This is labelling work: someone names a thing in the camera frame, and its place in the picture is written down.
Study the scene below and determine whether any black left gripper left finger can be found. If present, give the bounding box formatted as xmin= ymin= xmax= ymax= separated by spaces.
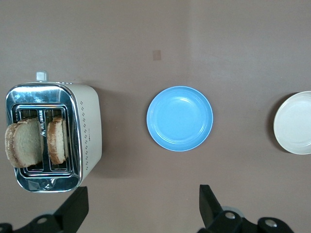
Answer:
xmin=0 ymin=186 xmax=89 ymax=233

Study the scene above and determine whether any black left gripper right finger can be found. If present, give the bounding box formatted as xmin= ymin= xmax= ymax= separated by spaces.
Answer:
xmin=198 ymin=184 xmax=296 ymax=233

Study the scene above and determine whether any white bread slice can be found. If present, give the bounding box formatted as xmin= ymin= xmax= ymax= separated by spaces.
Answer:
xmin=46 ymin=116 xmax=70 ymax=166
xmin=4 ymin=117 xmax=45 ymax=169

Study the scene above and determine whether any blue plate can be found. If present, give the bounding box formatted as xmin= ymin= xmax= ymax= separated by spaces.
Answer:
xmin=146 ymin=85 xmax=214 ymax=152

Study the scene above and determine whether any beige plate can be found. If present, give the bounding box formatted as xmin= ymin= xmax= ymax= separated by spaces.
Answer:
xmin=273 ymin=91 xmax=311 ymax=155

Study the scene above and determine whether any beige chrome two-slot toaster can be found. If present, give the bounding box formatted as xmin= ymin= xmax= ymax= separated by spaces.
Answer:
xmin=5 ymin=70 xmax=103 ymax=194

